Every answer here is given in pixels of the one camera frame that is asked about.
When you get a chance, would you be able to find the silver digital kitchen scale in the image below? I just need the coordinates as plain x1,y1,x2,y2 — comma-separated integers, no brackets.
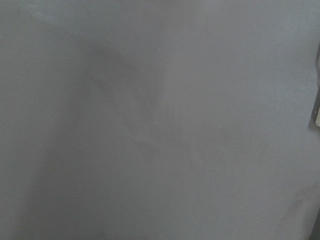
311,45,320,128

